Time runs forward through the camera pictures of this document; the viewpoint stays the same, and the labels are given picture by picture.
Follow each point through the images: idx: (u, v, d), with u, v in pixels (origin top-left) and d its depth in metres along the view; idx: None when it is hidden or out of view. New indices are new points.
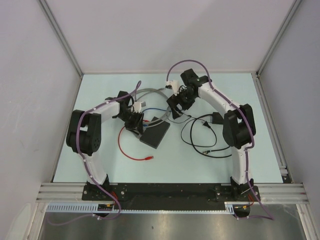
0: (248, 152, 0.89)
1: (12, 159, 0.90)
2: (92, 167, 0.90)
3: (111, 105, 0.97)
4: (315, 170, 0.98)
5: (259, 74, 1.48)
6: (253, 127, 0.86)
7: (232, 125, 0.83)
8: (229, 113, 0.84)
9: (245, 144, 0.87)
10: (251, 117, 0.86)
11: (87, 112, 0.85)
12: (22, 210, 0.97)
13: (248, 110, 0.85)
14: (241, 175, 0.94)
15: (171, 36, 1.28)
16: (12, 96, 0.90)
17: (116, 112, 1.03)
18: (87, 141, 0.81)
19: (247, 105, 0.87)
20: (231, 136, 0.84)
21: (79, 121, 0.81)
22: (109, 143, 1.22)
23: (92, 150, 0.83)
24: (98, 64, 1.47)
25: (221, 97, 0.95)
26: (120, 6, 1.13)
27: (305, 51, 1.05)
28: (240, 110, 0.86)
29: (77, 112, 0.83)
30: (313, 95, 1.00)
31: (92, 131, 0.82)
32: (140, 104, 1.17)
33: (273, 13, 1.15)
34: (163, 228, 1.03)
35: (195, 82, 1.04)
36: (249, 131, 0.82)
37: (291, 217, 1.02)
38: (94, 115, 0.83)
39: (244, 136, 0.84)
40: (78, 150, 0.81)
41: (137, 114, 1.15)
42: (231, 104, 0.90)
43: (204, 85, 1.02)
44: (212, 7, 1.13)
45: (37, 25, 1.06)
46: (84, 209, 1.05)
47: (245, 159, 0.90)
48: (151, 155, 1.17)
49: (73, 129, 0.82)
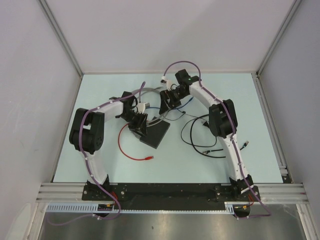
0: (235, 142, 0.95)
1: (12, 159, 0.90)
2: (92, 165, 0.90)
3: (115, 104, 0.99)
4: (314, 169, 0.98)
5: (259, 74, 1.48)
6: (234, 120, 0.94)
7: (216, 117, 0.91)
8: (213, 107, 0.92)
9: (229, 134, 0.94)
10: (233, 111, 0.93)
11: (91, 110, 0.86)
12: (22, 210, 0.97)
13: (230, 105, 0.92)
14: (235, 170, 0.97)
15: (171, 36, 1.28)
16: (12, 95, 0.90)
17: (119, 112, 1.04)
18: (89, 140, 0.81)
19: (229, 99, 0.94)
20: (215, 127, 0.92)
21: (83, 119, 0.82)
22: (109, 143, 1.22)
23: (94, 149, 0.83)
24: (98, 64, 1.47)
25: (207, 94, 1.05)
26: (120, 7, 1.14)
27: (304, 51, 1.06)
28: (223, 104, 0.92)
29: (81, 110, 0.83)
30: (313, 95, 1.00)
31: (95, 130, 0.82)
32: (144, 105, 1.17)
33: (273, 13, 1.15)
34: (163, 228, 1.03)
35: (187, 81, 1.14)
36: (231, 124, 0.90)
37: (291, 217, 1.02)
38: (98, 114, 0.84)
39: (227, 128, 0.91)
40: (80, 148, 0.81)
41: (141, 115, 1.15)
42: (215, 99, 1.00)
43: (194, 83, 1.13)
44: (212, 7, 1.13)
45: (37, 25, 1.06)
46: (84, 209, 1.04)
47: (235, 149, 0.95)
48: (151, 155, 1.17)
49: (77, 127, 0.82)
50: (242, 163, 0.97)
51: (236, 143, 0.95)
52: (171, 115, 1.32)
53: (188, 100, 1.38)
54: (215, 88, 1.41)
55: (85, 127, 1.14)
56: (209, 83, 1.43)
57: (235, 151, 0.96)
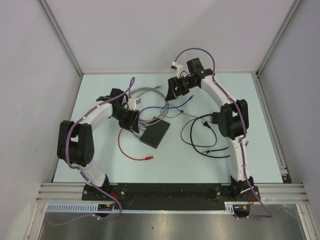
0: (243, 144, 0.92)
1: (12, 159, 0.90)
2: (88, 174, 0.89)
3: (103, 108, 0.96)
4: (315, 169, 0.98)
5: (259, 74, 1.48)
6: (246, 121, 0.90)
7: (227, 117, 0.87)
8: (226, 107, 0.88)
9: (238, 135, 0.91)
10: (245, 111, 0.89)
11: (77, 122, 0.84)
12: (22, 210, 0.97)
13: (244, 105, 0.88)
14: (239, 172, 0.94)
15: (171, 37, 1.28)
16: (12, 95, 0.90)
17: (108, 114, 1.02)
18: (78, 154, 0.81)
19: (243, 100, 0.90)
20: (226, 127, 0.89)
21: (68, 133, 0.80)
22: (109, 143, 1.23)
23: (84, 162, 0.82)
24: (98, 63, 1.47)
25: (220, 91, 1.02)
26: (120, 7, 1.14)
27: (305, 51, 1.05)
28: (236, 104, 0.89)
29: (66, 124, 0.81)
30: (313, 95, 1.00)
31: (83, 144, 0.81)
32: (135, 102, 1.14)
33: (273, 13, 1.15)
34: (163, 228, 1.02)
35: (199, 74, 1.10)
36: (242, 124, 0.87)
37: (292, 217, 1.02)
38: (84, 127, 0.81)
39: (237, 128, 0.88)
40: (68, 163, 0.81)
41: (132, 113, 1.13)
42: (228, 97, 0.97)
43: (207, 77, 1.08)
44: (212, 7, 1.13)
45: (38, 25, 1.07)
46: (84, 209, 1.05)
47: (242, 152, 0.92)
48: (151, 155, 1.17)
49: (63, 142, 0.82)
50: (246, 165, 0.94)
51: (243, 145, 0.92)
52: (171, 115, 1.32)
53: (186, 98, 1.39)
54: None
55: (73, 140, 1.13)
56: None
57: (241, 155, 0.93)
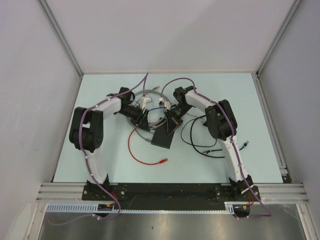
0: (234, 143, 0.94)
1: (12, 159, 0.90)
2: (93, 164, 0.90)
3: (113, 101, 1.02)
4: (315, 169, 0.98)
5: (259, 74, 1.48)
6: (234, 120, 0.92)
7: (212, 118, 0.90)
8: (209, 109, 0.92)
9: (229, 136, 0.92)
10: (230, 112, 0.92)
11: (89, 109, 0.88)
12: (22, 210, 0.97)
13: (226, 105, 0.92)
14: (236, 171, 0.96)
15: (171, 36, 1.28)
16: (11, 95, 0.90)
17: (117, 108, 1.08)
18: (89, 138, 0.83)
19: (225, 100, 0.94)
20: (215, 130, 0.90)
21: (81, 117, 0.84)
22: (114, 142, 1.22)
23: (94, 146, 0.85)
24: (98, 64, 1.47)
25: (202, 98, 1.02)
26: (121, 7, 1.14)
27: (305, 51, 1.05)
28: (218, 105, 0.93)
29: (79, 109, 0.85)
30: (314, 95, 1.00)
31: (94, 128, 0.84)
32: (144, 100, 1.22)
33: (273, 13, 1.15)
34: (163, 228, 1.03)
35: (183, 91, 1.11)
36: (229, 124, 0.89)
37: (291, 217, 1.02)
38: (96, 112, 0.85)
39: (226, 129, 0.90)
40: (81, 148, 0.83)
41: (140, 110, 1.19)
42: (210, 101, 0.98)
43: (189, 92, 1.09)
44: (212, 7, 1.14)
45: (38, 26, 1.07)
46: (84, 209, 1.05)
47: (235, 151, 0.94)
48: (165, 158, 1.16)
49: (76, 126, 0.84)
50: (242, 164, 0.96)
51: (235, 144, 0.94)
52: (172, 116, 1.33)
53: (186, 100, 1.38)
54: (215, 88, 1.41)
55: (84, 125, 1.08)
56: (209, 83, 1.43)
57: (235, 153, 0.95)
